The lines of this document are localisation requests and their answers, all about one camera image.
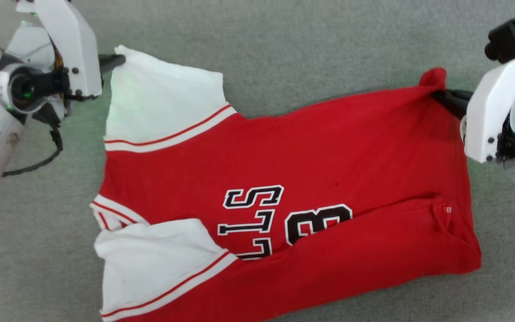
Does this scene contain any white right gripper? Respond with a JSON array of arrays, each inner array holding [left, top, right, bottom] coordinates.
[[432, 47, 515, 164]]

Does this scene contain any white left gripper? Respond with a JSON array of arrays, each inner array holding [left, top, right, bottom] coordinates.
[[15, 0, 127, 102]]

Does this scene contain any red and white jersey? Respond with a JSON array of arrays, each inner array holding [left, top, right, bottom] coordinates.
[[90, 45, 482, 322]]

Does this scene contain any grey fabric sofa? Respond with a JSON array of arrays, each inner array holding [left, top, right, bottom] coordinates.
[[0, 0, 515, 322]]

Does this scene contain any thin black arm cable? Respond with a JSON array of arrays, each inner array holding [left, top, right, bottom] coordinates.
[[2, 127, 64, 178]]

